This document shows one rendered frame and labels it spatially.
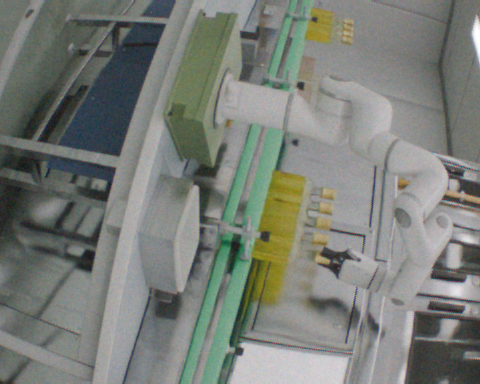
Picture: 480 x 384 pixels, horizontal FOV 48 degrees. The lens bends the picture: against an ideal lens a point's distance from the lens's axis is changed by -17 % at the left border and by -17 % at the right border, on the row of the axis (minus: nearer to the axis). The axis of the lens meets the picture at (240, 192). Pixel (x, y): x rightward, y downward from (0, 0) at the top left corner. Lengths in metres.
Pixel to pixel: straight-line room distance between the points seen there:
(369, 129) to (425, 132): 5.72
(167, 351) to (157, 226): 0.33
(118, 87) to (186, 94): 0.66
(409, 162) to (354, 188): 0.80
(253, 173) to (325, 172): 0.49
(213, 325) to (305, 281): 0.40
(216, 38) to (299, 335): 0.84
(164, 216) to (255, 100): 0.33
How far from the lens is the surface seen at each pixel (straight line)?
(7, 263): 1.95
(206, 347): 1.50
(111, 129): 1.84
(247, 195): 1.65
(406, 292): 1.55
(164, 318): 1.52
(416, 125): 7.11
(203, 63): 1.38
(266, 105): 1.43
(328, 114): 1.42
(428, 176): 1.35
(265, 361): 1.67
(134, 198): 1.33
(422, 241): 1.33
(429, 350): 1.84
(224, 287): 1.59
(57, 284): 1.86
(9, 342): 1.44
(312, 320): 1.75
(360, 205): 2.07
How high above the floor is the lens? 1.08
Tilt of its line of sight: 6 degrees down
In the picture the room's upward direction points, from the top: 101 degrees clockwise
